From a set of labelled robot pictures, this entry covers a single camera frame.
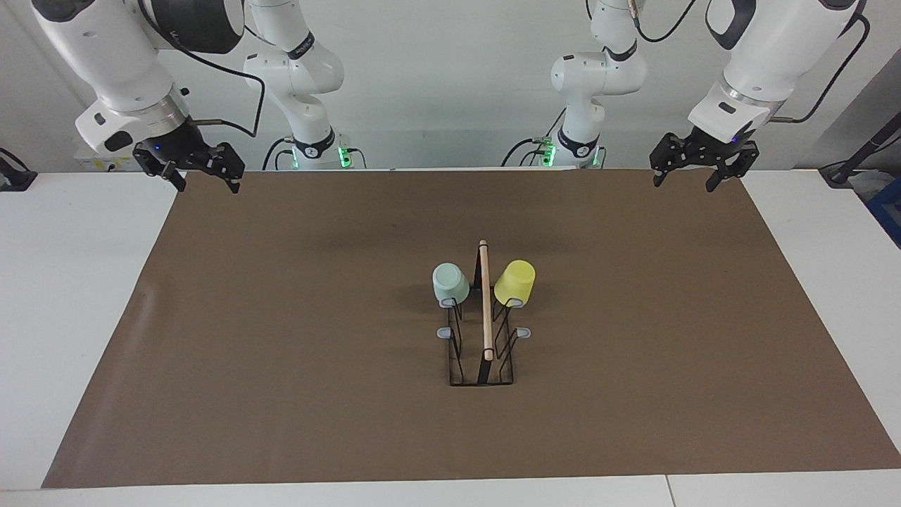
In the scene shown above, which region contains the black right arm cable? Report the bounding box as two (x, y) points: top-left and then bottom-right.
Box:
(141, 0), (267, 138)

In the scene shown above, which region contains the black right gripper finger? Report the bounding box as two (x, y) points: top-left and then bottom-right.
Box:
(209, 143), (246, 194)
(158, 161), (189, 193)

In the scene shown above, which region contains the black camera stand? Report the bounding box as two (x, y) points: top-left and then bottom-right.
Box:
(820, 111), (901, 187)

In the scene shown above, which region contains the brown table mat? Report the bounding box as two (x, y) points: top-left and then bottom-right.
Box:
(41, 169), (901, 489)

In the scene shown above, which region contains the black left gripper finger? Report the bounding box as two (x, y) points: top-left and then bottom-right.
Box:
(649, 134), (691, 188)
(706, 150), (761, 192)

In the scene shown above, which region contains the blue plastic crate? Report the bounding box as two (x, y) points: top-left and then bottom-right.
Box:
(867, 176), (901, 249)

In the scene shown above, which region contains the yellow plastic cup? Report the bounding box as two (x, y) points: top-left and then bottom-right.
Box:
(493, 260), (536, 308)

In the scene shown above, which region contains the black wire cup rack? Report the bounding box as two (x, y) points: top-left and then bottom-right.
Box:
(436, 239), (532, 387)

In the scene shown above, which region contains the black table clamp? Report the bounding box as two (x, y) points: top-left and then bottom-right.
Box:
(0, 148), (37, 192)

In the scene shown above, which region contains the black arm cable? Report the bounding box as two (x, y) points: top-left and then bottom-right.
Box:
(630, 0), (870, 125)
(141, 0), (267, 138)

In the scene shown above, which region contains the black base cable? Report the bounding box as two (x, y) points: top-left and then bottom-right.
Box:
(262, 137), (296, 171)
(501, 137), (557, 168)

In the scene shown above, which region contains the pale green plastic cup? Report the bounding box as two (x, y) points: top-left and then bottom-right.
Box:
(431, 263), (470, 308)

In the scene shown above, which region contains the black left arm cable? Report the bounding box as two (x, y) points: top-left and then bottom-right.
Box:
(630, 0), (870, 125)

